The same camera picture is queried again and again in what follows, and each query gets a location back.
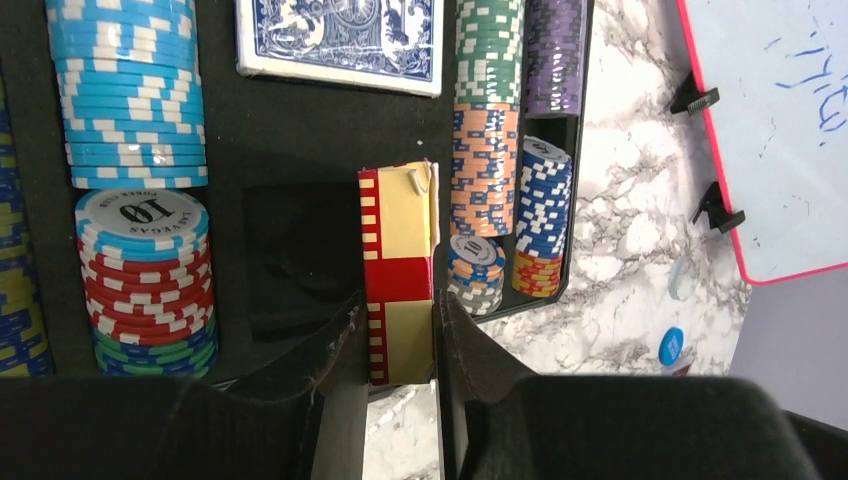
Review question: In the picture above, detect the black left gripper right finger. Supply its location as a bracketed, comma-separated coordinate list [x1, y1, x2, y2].
[433, 290, 818, 479]

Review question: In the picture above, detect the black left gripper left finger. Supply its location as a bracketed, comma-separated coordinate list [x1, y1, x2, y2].
[1, 294, 367, 479]

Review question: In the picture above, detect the blue small blind button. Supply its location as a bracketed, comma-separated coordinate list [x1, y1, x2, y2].
[658, 327, 684, 367]

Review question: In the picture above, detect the red playing card deck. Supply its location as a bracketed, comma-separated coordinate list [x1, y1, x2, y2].
[358, 160, 440, 386]

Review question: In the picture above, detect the clear round dealer button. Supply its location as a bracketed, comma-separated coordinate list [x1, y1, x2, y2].
[668, 254, 699, 301]

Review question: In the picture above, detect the blue playing card deck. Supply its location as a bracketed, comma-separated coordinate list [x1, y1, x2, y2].
[235, 0, 445, 98]

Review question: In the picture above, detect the black poker set case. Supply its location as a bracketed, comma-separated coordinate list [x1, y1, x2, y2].
[0, 0, 596, 392]

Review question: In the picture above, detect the yellow red chip stack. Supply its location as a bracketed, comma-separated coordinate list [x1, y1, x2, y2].
[511, 251, 563, 298]

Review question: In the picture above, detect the mixed small chip stack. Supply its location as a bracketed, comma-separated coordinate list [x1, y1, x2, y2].
[447, 235, 506, 316]

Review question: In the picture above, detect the red white chip stack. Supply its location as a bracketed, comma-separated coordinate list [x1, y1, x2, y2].
[74, 189, 219, 377]

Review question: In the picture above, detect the blue white chip stack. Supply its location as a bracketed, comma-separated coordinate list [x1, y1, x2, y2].
[515, 136, 573, 259]

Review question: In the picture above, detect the orange blue chip stack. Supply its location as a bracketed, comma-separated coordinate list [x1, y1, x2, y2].
[449, 103, 520, 237]

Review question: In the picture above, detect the green blue chip stack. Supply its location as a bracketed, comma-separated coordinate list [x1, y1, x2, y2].
[1, 85, 54, 377]

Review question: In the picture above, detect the green white chip stack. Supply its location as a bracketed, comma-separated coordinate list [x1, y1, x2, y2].
[455, 0, 525, 105]

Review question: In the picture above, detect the light blue chip stack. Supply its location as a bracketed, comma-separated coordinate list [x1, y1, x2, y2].
[45, 0, 208, 189]

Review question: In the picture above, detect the purple chip stack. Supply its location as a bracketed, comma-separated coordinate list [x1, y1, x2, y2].
[525, 0, 587, 118]

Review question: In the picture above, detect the pink framed whiteboard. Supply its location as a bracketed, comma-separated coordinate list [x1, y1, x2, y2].
[678, 1, 847, 285]

